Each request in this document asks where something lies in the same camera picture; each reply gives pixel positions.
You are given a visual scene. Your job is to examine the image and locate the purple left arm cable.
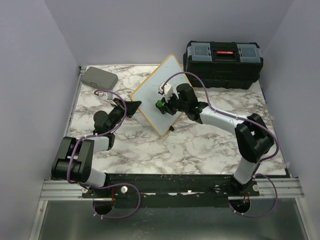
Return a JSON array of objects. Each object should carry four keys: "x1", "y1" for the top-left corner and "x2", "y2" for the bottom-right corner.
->
[{"x1": 66, "y1": 90, "x2": 142, "y2": 220}]

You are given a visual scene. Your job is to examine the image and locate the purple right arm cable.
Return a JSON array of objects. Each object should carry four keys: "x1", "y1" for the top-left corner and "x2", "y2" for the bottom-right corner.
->
[{"x1": 159, "y1": 71, "x2": 280, "y2": 218}]

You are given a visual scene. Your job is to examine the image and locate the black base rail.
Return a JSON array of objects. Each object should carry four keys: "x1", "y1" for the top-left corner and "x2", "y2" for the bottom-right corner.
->
[{"x1": 79, "y1": 173, "x2": 260, "y2": 209}]

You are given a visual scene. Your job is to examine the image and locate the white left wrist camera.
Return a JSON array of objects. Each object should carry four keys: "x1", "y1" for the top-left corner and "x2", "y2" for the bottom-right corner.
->
[{"x1": 100, "y1": 92, "x2": 114, "y2": 103}]

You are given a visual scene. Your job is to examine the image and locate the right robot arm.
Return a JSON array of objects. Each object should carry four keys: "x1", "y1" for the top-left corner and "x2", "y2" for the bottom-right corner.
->
[{"x1": 155, "y1": 83, "x2": 275, "y2": 196}]

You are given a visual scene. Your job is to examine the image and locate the yellow framed whiteboard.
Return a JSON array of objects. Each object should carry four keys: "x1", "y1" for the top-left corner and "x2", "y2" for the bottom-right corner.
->
[{"x1": 130, "y1": 54, "x2": 183, "y2": 136}]

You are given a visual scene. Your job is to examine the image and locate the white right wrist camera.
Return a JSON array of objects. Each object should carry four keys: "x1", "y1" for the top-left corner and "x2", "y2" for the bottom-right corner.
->
[{"x1": 158, "y1": 82, "x2": 174, "y2": 102}]

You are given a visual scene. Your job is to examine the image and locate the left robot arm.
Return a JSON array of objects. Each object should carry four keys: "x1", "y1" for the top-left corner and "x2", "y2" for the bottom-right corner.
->
[{"x1": 51, "y1": 98, "x2": 142, "y2": 198}]

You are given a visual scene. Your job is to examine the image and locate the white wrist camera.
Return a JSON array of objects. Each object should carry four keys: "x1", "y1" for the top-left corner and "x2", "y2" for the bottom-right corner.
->
[
  {"x1": 158, "y1": 82, "x2": 174, "y2": 102},
  {"x1": 100, "y1": 92, "x2": 114, "y2": 103}
]

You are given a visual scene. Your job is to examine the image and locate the aluminium frame rail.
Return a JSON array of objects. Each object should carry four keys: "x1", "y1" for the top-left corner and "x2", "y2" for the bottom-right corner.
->
[{"x1": 28, "y1": 66, "x2": 87, "y2": 240}]

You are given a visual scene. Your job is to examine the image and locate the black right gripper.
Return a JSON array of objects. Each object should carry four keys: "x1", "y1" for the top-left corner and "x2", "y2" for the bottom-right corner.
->
[{"x1": 161, "y1": 92, "x2": 189, "y2": 116}]

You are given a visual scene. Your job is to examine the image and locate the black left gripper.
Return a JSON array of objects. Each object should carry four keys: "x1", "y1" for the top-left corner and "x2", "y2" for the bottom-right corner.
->
[{"x1": 108, "y1": 98, "x2": 142, "y2": 133}]

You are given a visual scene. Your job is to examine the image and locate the green whiteboard eraser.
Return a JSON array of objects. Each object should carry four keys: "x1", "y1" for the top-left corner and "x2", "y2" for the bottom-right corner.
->
[{"x1": 155, "y1": 100, "x2": 163, "y2": 108}]

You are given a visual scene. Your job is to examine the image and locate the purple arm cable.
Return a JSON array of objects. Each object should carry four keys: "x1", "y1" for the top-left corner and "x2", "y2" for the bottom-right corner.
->
[
  {"x1": 159, "y1": 71, "x2": 280, "y2": 218},
  {"x1": 66, "y1": 90, "x2": 142, "y2": 220}
]

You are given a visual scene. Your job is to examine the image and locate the grey plastic case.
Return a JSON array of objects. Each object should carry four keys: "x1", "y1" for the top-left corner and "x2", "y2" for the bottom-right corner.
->
[{"x1": 80, "y1": 66, "x2": 119, "y2": 90}]

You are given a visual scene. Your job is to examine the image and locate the black plastic toolbox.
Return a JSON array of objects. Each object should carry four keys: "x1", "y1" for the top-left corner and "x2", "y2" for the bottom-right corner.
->
[{"x1": 183, "y1": 41, "x2": 264, "y2": 90}]

